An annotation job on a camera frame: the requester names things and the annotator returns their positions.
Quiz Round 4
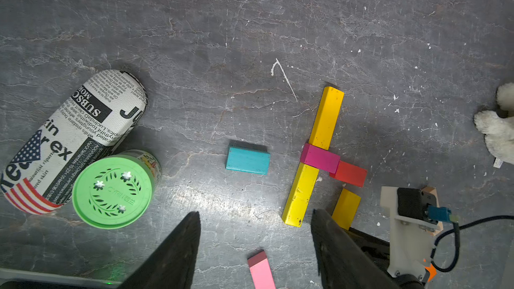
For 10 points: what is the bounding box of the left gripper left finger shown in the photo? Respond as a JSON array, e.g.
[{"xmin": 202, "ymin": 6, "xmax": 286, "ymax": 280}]
[{"xmin": 119, "ymin": 211, "xmax": 201, "ymax": 288}]

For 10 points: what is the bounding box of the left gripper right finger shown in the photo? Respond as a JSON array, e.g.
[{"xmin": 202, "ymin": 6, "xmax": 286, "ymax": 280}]
[{"xmin": 311, "ymin": 210, "xmax": 398, "ymax": 288}]

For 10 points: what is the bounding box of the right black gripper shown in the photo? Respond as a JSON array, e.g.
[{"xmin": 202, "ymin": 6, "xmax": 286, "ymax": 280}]
[{"xmin": 347, "ymin": 227, "xmax": 436, "ymax": 288}]

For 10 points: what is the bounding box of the red block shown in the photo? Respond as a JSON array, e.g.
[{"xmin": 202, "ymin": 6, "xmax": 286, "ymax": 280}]
[{"xmin": 329, "ymin": 161, "xmax": 368, "ymax": 187}]

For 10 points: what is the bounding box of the lime yellow long block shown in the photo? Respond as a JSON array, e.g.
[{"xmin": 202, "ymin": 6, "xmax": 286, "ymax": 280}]
[{"xmin": 282, "ymin": 163, "xmax": 319, "ymax": 227}]

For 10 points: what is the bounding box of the magenta block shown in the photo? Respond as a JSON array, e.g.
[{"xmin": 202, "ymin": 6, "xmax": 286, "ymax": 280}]
[{"xmin": 300, "ymin": 143, "xmax": 340, "ymax": 173}]

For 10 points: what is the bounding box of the pink block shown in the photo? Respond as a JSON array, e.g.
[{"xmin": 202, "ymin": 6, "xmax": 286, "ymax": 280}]
[{"xmin": 248, "ymin": 250, "xmax": 276, "ymax": 289}]

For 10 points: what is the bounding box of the green lid jar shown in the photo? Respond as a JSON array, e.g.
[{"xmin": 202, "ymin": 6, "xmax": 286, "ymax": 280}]
[{"xmin": 72, "ymin": 149, "xmax": 161, "ymax": 230}]

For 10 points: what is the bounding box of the teal block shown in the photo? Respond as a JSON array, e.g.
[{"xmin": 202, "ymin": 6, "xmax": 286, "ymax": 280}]
[{"xmin": 226, "ymin": 140, "xmax": 271, "ymax": 175}]

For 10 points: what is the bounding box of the newspaper print can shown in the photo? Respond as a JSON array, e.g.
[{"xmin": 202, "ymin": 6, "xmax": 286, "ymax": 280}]
[{"xmin": 1, "ymin": 70, "xmax": 148, "ymax": 215}]

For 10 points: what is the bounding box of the white plush dog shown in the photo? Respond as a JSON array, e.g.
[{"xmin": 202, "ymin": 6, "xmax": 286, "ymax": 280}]
[{"xmin": 473, "ymin": 83, "xmax": 513, "ymax": 164}]

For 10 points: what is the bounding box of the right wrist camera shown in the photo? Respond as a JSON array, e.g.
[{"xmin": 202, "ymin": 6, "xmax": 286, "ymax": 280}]
[{"xmin": 380, "ymin": 187, "xmax": 460, "ymax": 236}]

